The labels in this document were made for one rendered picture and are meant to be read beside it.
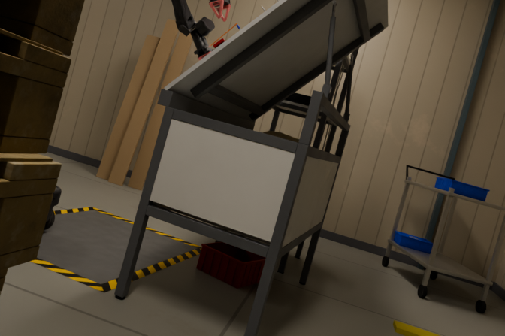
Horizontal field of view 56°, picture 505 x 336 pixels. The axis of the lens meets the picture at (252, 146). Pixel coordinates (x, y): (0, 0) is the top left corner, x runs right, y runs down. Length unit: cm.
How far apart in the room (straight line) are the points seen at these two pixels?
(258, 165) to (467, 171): 334
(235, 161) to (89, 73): 389
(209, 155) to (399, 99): 321
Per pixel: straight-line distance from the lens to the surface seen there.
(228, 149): 180
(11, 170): 72
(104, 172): 475
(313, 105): 173
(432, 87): 487
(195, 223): 185
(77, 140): 552
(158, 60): 479
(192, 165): 185
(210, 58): 188
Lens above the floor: 78
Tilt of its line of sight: 1 degrees down
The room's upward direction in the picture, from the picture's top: 16 degrees clockwise
